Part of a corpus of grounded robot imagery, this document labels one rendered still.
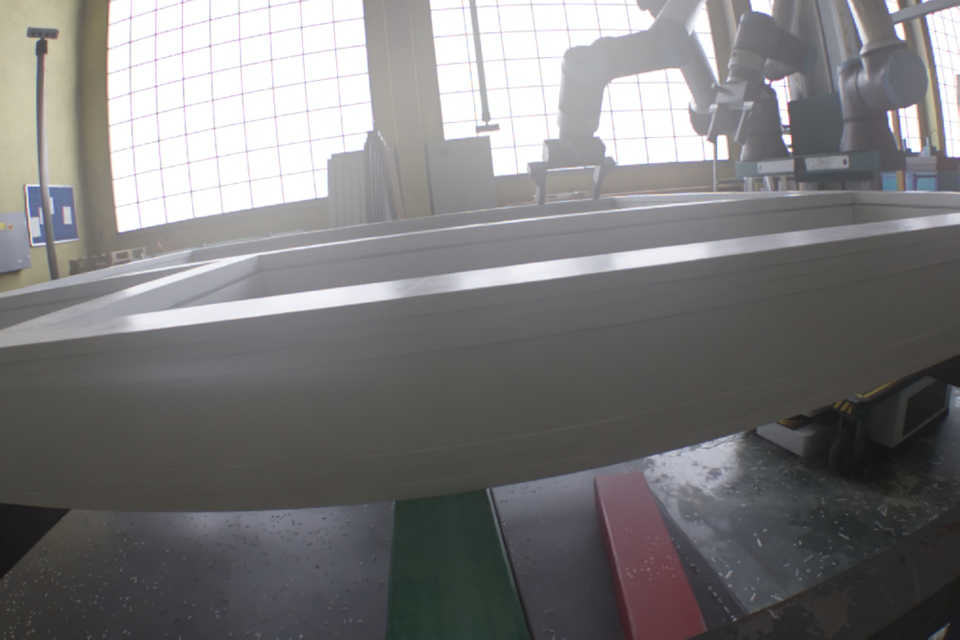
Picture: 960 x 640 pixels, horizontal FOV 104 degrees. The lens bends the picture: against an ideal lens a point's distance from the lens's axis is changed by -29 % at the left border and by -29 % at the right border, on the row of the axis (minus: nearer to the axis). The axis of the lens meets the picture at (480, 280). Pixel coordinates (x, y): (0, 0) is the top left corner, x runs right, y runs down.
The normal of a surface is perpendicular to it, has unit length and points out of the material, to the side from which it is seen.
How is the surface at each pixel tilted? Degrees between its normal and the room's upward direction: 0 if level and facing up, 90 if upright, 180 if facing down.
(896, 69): 95
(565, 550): 0
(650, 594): 0
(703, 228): 90
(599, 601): 0
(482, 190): 90
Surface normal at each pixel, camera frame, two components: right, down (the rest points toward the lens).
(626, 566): -0.11, -0.98
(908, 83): -0.13, 0.25
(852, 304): 0.11, 0.14
